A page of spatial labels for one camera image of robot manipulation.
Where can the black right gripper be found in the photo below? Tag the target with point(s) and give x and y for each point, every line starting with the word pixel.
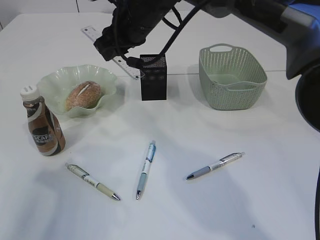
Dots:
pixel 132 21

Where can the clear plastic ruler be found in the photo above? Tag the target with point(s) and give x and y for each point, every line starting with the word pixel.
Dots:
pixel 93 35

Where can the sugared bread roll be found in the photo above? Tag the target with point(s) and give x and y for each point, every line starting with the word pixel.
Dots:
pixel 85 95

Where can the brown Nescafe coffee bottle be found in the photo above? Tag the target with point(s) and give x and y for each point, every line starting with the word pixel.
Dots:
pixel 43 125

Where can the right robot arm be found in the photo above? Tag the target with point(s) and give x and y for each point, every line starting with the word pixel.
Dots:
pixel 293 23

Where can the black mesh pen holder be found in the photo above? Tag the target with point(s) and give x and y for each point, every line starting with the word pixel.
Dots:
pixel 153 81

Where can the green wavy glass plate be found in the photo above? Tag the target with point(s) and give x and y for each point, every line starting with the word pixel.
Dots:
pixel 57 86

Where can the green plastic woven basket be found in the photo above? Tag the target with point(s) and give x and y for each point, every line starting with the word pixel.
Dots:
pixel 230 76

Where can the blue grip pen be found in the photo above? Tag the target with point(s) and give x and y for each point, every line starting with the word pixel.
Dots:
pixel 145 169

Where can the cream grip pen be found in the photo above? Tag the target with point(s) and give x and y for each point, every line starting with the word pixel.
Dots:
pixel 84 175

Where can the grey grip pen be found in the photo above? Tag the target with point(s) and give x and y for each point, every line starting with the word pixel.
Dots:
pixel 216 165

